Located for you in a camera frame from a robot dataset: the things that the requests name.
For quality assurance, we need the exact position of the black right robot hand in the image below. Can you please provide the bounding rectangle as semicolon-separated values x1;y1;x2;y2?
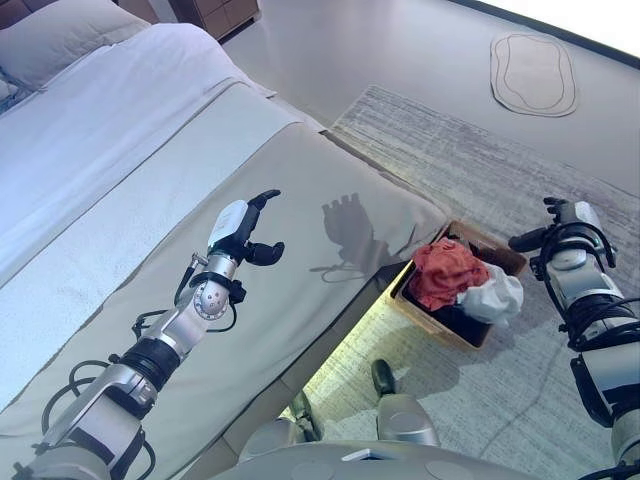
508;197;604;253

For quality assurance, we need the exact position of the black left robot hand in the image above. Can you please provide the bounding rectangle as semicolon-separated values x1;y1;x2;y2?
207;188;287;269

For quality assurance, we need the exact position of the white garment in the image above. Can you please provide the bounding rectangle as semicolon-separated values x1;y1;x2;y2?
455;262;526;329

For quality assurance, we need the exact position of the orange-red garment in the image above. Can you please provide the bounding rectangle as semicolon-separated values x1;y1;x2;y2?
410;238;491;312

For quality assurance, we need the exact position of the pale grey bed sheet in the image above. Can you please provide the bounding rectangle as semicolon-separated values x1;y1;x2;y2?
0;82;307;416

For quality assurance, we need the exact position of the bed with beige cover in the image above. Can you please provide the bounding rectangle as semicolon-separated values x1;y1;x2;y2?
0;0;449;480

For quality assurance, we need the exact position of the brown wicker basket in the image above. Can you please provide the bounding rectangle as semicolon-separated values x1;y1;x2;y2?
389;219;529;352

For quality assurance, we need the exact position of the small pale outlined mat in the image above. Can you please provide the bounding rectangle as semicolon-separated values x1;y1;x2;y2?
489;32;579;119

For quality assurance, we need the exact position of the white duvet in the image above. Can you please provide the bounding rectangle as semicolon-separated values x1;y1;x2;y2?
0;22;262;289

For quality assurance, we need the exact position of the brown wooden nightstand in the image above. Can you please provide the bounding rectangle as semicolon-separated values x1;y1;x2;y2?
169;0;262;42

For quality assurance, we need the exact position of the silver left robot leg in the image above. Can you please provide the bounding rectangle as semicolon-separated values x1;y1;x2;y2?
239;389;327;464

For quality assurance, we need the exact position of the silver robot leg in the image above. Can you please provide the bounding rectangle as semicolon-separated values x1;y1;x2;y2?
239;389;327;464
370;358;442;449

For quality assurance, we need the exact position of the plain grey pillow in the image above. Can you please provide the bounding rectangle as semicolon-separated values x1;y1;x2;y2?
0;0;151;92

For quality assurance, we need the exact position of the silver right robot leg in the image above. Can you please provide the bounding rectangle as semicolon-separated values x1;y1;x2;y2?
370;358;442;449

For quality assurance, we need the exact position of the grey patterned cushion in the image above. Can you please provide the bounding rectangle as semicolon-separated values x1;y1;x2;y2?
0;67;22;109

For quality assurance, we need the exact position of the grey robot torso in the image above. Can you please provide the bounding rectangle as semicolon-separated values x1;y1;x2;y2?
214;439;501;480

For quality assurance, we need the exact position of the thin grey floor cable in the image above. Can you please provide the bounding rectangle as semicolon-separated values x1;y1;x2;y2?
478;344;569;452

